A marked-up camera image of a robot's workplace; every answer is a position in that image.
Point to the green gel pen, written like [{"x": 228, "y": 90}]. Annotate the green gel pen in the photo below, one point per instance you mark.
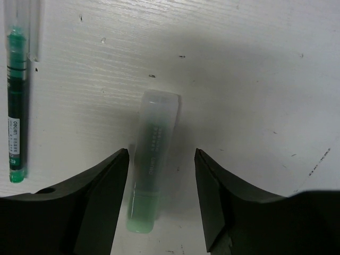
[{"x": 22, "y": 20}]

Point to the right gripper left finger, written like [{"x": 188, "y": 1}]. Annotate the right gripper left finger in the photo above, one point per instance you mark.
[{"x": 76, "y": 216}]

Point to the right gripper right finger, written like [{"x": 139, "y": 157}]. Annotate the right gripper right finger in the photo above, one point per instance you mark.
[{"x": 240, "y": 218}]

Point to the green highlighter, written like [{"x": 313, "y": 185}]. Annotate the green highlighter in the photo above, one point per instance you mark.
[{"x": 158, "y": 114}]

